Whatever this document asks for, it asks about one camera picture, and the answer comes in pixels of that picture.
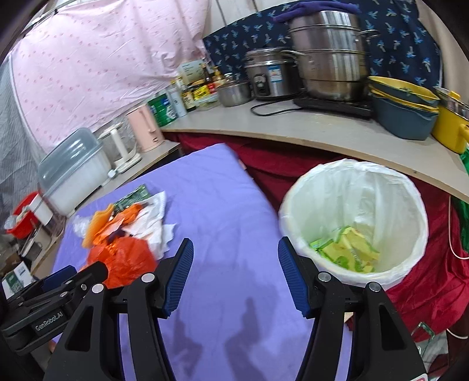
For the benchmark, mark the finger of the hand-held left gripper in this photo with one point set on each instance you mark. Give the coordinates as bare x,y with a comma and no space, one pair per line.
58,274
91,273

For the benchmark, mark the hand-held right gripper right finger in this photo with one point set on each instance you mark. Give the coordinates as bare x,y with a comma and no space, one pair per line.
289,278

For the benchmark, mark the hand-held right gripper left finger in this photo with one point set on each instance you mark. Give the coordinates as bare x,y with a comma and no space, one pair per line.
179,278

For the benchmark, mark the orange plastic bag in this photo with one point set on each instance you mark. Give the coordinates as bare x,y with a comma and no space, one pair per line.
121,258

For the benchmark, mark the orange foam net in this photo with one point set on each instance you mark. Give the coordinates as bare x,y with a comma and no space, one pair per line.
98,222

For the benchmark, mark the white tissue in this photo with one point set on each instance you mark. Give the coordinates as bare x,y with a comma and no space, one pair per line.
154,223

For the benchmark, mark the orange wrapper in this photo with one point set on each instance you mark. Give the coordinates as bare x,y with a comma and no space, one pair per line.
129,216

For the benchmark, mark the green drink carton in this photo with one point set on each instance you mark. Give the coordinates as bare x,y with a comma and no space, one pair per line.
133,196

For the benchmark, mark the white lined waste bin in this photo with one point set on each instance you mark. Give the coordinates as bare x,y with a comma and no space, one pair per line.
399,205

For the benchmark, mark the printed cardboard box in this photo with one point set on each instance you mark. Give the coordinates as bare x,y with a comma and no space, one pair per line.
16,276

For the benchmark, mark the clear plastic wrap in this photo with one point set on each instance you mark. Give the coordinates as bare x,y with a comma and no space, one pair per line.
80,225

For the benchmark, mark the yellow green wrappers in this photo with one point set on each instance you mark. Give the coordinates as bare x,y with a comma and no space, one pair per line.
344,252

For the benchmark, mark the red plastic basket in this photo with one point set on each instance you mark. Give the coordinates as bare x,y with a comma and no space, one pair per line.
24,203

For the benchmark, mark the purple cloth cover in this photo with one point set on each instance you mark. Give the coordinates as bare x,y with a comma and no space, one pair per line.
220,205

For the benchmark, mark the clear lidded plastic container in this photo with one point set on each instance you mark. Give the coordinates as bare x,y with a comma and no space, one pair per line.
73,176

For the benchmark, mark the white power plug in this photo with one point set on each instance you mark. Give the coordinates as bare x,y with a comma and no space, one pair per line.
110,173

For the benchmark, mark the white glass kettle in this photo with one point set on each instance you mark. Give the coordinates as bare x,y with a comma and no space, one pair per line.
117,146

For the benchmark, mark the dark red cloth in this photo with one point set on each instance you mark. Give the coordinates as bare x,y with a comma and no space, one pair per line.
432,278

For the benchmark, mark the grey striped cloth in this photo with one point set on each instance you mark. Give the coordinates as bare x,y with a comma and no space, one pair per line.
14,128

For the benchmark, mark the pink electric kettle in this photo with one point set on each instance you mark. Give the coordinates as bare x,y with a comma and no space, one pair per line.
144,128

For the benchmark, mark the green tin can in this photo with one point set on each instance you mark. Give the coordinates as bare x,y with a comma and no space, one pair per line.
163,110

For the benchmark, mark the white bottle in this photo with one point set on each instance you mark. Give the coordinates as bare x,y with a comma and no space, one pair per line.
179,102

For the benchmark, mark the black induction cooktop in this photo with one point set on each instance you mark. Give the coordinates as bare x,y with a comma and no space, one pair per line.
329,107

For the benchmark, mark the clear food container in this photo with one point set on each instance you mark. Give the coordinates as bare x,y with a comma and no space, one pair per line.
207,104

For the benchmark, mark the dark sauce bottle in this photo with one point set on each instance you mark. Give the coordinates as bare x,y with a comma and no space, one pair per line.
188,99

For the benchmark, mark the yellow label jar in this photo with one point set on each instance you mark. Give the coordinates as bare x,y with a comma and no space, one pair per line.
201,94

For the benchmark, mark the small steel lidded pot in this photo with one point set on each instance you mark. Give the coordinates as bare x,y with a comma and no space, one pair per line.
232,94

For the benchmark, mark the yellow blue draining basin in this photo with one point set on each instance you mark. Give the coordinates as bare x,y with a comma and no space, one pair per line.
403,122
403,91

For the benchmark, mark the red label sauce bottle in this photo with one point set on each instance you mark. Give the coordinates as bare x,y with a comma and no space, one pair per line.
211,82

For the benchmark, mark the amber oil bottle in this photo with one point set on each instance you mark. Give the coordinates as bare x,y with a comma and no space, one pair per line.
218,77

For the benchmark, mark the steel rice cooker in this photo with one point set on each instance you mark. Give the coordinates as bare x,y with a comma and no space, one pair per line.
271,73

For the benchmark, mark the white carton box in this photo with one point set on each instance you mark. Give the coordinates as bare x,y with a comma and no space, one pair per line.
190,71

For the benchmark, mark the green bag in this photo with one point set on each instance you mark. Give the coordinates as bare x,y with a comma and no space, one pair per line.
465,161

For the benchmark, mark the pink dotted cloth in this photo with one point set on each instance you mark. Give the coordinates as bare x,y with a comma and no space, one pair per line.
91,55

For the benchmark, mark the yellow pot with lid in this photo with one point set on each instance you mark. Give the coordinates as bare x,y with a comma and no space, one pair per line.
449,124

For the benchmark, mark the stainless steel steamer pot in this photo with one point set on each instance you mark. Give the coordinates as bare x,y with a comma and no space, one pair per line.
329,55

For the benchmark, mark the navy printed cloth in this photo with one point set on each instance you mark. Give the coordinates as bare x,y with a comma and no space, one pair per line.
234,40

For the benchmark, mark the purple towel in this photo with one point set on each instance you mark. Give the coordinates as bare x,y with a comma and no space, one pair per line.
311,7

